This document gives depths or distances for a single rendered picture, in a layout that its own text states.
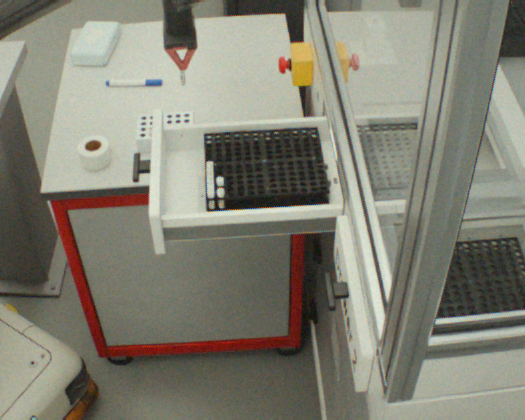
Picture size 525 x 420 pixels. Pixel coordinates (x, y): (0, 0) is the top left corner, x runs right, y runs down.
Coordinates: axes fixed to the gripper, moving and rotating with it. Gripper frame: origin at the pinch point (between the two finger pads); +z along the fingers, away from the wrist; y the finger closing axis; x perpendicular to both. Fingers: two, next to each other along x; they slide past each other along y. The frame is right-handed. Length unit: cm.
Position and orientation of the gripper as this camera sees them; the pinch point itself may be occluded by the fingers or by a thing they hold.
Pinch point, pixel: (182, 65)
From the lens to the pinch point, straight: 164.3
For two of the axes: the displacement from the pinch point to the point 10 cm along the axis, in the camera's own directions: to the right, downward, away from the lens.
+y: -1.1, -7.2, 6.8
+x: -9.9, 0.9, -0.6
